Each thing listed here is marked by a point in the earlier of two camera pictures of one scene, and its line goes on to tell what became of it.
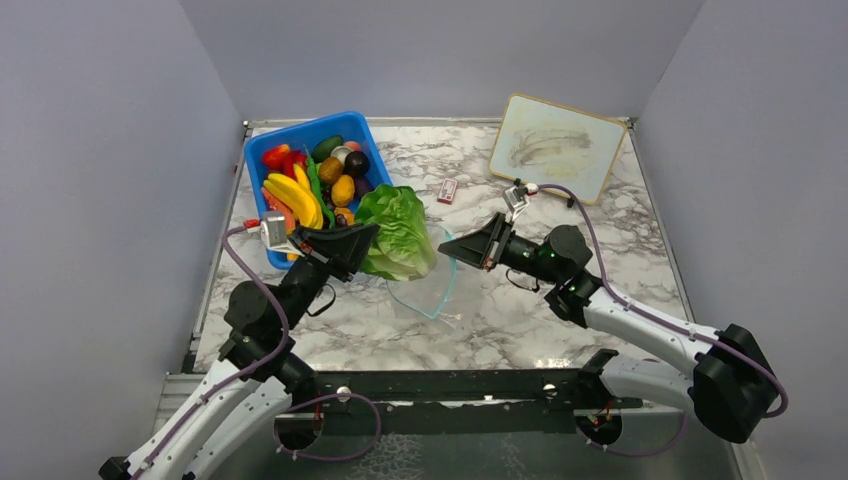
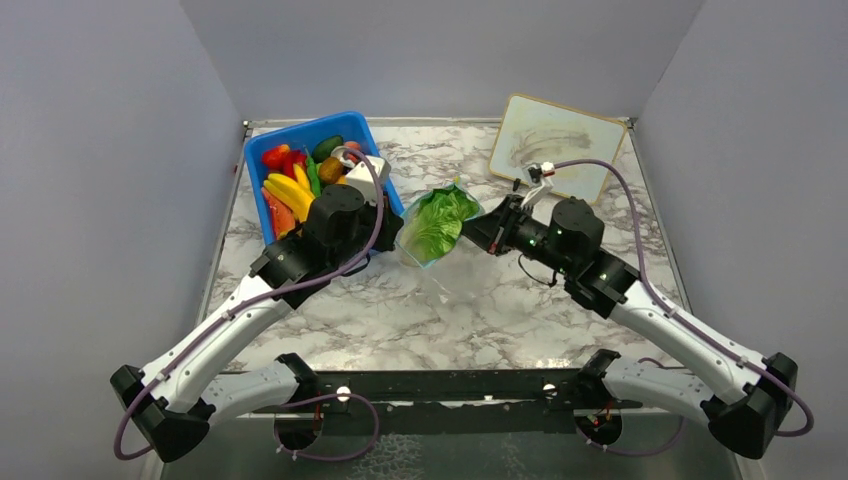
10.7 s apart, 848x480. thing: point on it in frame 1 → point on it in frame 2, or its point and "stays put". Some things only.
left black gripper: [339, 250] → [391, 224]
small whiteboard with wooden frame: [542, 142] stays put
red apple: [282, 160] stays put
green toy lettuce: [402, 248] → [435, 227]
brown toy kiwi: [330, 169] stays put
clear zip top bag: [426, 294] → [434, 223]
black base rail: [455, 401] stays put
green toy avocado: [323, 148] stays put
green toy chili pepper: [315, 182] stays put
